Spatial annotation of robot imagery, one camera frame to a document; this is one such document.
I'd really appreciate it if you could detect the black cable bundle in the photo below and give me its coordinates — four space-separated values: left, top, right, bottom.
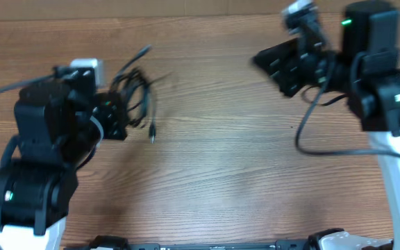
109 44 168 144

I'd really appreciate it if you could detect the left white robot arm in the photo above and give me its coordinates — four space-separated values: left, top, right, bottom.
0 66 128 249

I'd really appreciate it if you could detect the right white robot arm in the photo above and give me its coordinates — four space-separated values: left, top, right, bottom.
253 1 400 250

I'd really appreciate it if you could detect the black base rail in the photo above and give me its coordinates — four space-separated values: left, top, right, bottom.
63 235 312 250

